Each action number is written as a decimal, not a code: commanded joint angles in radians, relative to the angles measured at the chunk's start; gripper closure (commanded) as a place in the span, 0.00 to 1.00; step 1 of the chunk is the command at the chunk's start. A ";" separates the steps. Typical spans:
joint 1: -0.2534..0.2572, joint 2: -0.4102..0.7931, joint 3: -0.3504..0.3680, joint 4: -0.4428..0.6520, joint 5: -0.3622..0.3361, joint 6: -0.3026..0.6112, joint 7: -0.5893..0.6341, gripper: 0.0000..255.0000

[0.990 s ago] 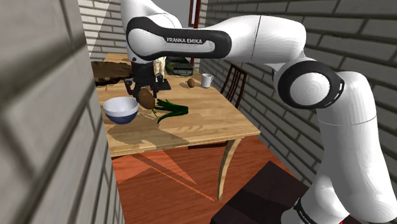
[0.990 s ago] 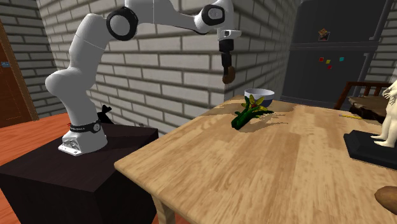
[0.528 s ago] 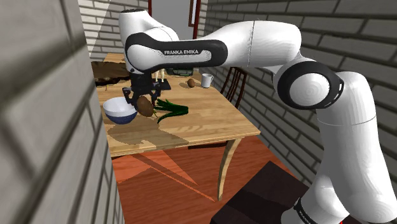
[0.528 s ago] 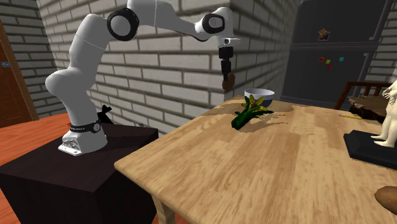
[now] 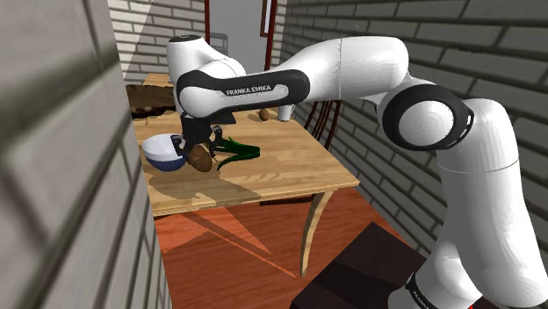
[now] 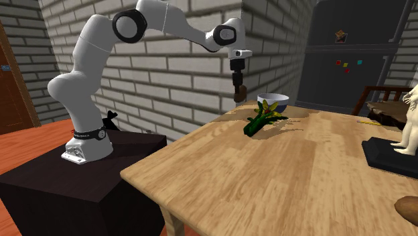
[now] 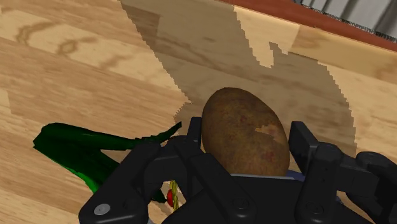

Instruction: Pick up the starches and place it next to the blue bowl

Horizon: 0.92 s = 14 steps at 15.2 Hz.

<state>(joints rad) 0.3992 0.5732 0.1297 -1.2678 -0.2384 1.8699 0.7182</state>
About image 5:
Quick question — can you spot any large brown potato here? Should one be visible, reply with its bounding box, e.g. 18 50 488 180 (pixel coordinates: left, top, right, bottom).
186 144 214 174

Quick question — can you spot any white and blue bowl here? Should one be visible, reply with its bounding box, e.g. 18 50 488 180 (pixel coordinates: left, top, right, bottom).
141 133 190 173

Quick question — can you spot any dark brown mottled slab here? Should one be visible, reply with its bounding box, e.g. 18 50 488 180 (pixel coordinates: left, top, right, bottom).
125 83 177 120

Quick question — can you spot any light wooden table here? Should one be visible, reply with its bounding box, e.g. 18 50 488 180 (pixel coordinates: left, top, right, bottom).
132 72 361 279

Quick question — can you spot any white cup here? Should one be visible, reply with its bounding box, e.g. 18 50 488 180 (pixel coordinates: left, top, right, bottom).
277 104 296 123

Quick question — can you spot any dark red wooden chair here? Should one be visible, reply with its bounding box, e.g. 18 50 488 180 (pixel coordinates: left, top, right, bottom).
303 99 343 151

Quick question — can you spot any dark robot stand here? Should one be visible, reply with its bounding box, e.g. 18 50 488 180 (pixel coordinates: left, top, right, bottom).
290 220 500 309

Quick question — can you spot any dark red door frame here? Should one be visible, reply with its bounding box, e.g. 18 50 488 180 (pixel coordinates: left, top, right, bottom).
204 0 279 72

